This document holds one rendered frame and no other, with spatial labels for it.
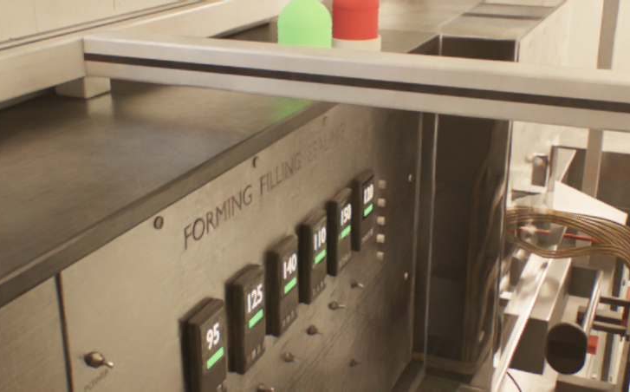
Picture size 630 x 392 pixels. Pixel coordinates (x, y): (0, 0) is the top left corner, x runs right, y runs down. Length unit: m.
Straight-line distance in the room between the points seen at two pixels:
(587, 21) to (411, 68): 5.26
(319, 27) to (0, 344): 0.50
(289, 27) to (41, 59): 0.26
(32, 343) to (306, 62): 0.33
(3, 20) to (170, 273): 3.90
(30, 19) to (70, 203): 4.10
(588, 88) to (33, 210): 0.41
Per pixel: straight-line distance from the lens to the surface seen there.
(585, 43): 5.98
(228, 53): 0.78
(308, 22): 0.90
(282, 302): 0.87
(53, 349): 0.59
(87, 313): 0.61
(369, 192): 1.07
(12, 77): 0.80
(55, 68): 0.84
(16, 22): 4.60
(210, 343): 0.74
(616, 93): 0.69
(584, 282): 2.04
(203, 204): 0.71
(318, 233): 0.93
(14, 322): 0.55
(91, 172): 0.66
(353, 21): 1.05
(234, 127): 0.76
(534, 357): 1.74
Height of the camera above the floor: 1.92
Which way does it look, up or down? 20 degrees down
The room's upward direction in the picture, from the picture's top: straight up
